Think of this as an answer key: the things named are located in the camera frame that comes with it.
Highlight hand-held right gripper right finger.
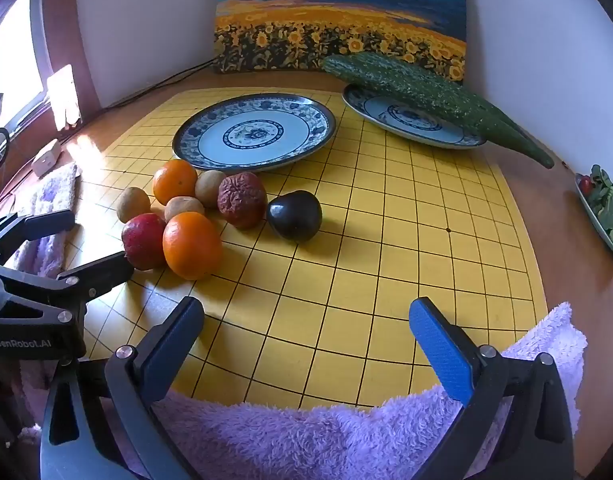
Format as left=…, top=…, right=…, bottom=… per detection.
left=409, top=296, right=577, bottom=480

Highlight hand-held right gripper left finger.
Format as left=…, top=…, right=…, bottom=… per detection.
left=39, top=296, right=206, bottom=480

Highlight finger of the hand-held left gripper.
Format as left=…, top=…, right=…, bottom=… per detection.
left=0, top=209, right=77, bottom=264
left=55, top=251, right=135, bottom=307

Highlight red apple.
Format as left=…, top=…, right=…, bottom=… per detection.
left=121, top=213, right=168, bottom=271

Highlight brown kiwi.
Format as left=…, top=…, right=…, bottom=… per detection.
left=195, top=170, right=228, bottom=209
left=117, top=186, right=152, bottom=224
left=164, top=195, right=206, bottom=222

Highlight orange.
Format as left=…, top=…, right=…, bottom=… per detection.
left=152, top=159, right=199, bottom=206
left=162, top=211, right=224, bottom=281

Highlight wrinkled dark red fruit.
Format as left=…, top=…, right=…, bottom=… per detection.
left=217, top=172, right=268, bottom=231

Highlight dark purple plum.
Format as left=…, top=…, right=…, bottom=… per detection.
left=266, top=190, right=323, bottom=244

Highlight blue white patterned plate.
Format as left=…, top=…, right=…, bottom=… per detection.
left=171, top=92, right=337, bottom=173
left=343, top=84, right=487, bottom=150

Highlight purple fluffy towel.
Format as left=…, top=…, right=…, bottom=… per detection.
left=121, top=301, right=588, bottom=480
left=9, top=162, right=82, bottom=281

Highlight white power adapter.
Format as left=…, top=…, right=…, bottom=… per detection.
left=31, top=138, right=62, bottom=177

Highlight yellow grid game board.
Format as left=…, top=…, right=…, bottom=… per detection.
left=61, top=88, right=550, bottom=409

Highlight white bright packet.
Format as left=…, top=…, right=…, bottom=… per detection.
left=47, top=64, right=82, bottom=128

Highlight window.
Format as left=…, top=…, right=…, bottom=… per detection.
left=0, top=0, right=54, bottom=136

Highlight pale green plate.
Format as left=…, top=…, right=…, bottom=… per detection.
left=575, top=172, right=613, bottom=261

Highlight green leafy vegetables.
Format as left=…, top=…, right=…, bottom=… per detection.
left=584, top=164, right=613, bottom=241

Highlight sunflower field painting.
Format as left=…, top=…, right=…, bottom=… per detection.
left=212, top=0, right=468, bottom=83

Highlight black wall cable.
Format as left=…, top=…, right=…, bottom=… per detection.
left=61, top=57, right=220, bottom=133

